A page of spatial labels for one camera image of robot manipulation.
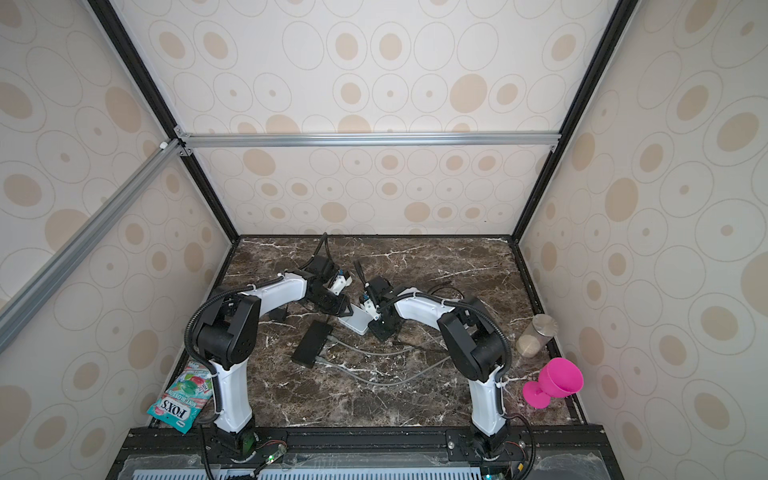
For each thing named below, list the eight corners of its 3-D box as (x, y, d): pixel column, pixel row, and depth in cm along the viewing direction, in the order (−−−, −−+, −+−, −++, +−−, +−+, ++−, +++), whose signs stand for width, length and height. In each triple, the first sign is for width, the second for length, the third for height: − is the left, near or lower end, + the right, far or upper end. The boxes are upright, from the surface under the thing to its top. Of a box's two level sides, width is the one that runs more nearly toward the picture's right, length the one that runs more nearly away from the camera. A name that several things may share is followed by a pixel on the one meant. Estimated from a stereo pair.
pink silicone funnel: (526, 409, 81) (552, 390, 68) (518, 380, 86) (541, 357, 73) (557, 409, 81) (589, 390, 68) (547, 380, 86) (575, 357, 73)
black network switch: (290, 360, 90) (289, 357, 88) (313, 322, 98) (312, 319, 96) (312, 368, 88) (310, 366, 87) (333, 329, 96) (332, 325, 95)
